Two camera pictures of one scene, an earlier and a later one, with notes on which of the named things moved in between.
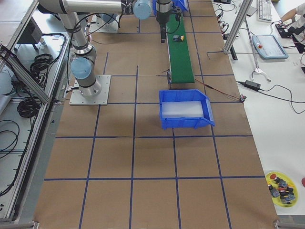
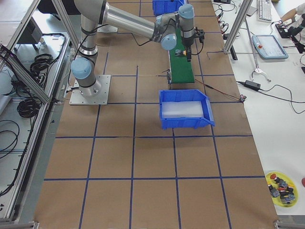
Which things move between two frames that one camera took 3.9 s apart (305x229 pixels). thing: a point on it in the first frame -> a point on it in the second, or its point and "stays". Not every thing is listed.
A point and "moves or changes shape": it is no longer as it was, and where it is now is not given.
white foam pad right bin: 182,109 stays
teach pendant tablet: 268,47 stays
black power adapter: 252,85 stays
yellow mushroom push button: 177,38 moves or changes shape
